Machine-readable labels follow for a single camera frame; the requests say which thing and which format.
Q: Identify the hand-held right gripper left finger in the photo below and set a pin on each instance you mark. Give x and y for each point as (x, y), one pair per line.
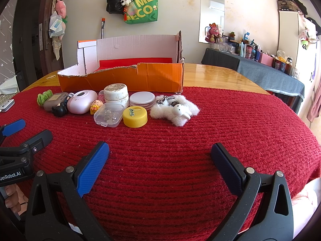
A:
(94, 165)

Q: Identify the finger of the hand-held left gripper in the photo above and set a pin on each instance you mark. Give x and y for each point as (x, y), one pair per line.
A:
(40, 138)
(15, 126)

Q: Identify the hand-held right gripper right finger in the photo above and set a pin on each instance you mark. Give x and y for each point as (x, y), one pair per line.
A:
(227, 168)

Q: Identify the black figurine doll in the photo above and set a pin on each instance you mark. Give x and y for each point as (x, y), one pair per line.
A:
(59, 110)

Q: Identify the grey square case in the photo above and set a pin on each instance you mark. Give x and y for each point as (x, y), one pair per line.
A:
(54, 100)

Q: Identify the green chenille scrunchie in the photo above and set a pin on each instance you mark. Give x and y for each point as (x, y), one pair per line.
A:
(44, 98)

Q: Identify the clear plastic box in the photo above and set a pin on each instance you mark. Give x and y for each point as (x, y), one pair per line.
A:
(107, 115)

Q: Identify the pink round device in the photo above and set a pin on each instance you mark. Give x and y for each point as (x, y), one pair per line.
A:
(80, 103)

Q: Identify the small yellow pink figurine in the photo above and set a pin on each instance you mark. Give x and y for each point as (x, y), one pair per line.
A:
(95, 106)

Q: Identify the yellow bottle cap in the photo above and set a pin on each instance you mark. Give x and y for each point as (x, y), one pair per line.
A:
(134, 118)

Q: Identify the pink round stamp toy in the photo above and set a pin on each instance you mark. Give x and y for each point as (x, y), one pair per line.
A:
(101, 97)

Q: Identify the white round jar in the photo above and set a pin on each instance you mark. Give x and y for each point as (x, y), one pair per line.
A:
(115, 95)

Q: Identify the white round container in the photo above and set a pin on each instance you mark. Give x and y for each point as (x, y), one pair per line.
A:
(141, 100)

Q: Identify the orange cardboard box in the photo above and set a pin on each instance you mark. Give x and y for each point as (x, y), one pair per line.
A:
(150, 77)

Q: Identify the person's left hand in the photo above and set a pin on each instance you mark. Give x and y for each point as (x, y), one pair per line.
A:
(13, 200)

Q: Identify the white square device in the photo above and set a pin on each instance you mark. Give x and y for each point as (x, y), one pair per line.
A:
(6, 105)

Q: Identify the white crumpled paper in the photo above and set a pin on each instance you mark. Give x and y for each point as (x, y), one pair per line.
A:
(8, 84)

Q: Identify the small beige tag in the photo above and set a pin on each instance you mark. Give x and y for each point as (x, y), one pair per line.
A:
(52, 76)

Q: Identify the red knitted blanket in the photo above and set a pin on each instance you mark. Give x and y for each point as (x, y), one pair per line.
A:
(163, 143)

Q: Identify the dark wooden door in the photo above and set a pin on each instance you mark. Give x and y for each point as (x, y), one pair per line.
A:
(46, 62)

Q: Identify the person's pink clothing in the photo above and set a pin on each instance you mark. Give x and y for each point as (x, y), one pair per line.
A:
(307, 200)

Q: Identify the beige cloth bag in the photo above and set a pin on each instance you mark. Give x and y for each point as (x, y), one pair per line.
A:
(56, 49)

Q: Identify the metal door lock plate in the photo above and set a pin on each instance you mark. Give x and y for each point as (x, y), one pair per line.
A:
(40, 36)

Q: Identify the pink hanging cloth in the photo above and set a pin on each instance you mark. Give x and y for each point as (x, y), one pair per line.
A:
(314, 105)

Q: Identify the clear plastic bag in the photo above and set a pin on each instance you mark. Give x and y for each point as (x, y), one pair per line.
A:
(56, 26)

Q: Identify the red paper bag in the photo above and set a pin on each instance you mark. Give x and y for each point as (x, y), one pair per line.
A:
(130, 62)

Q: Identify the pink plush toy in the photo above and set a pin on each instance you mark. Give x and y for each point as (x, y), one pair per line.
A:
(64, 23)

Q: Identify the pink storage box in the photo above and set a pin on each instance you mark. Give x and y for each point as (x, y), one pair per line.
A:
(266, 59)

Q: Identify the row of bottles and jars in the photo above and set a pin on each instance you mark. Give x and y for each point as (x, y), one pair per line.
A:
(247, 49)

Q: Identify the pink pig plush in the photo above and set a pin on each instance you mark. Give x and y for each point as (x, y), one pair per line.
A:
(61, 7)

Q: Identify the pink rabbit plush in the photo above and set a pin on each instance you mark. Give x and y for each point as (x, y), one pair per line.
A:
(212, 31)

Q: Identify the white wardrobe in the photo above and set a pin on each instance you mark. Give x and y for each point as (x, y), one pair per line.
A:
(288, 42)

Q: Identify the small hanging plush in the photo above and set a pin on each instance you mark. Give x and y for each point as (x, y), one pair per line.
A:
(304, 41)

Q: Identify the red hanging charm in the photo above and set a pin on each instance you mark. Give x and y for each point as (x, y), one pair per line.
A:
(125, 11)

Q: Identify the green tote bag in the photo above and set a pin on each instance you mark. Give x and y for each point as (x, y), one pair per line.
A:
(143, 7)

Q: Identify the dark patterned bag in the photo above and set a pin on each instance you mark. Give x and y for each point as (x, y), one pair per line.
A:
(288, 3)

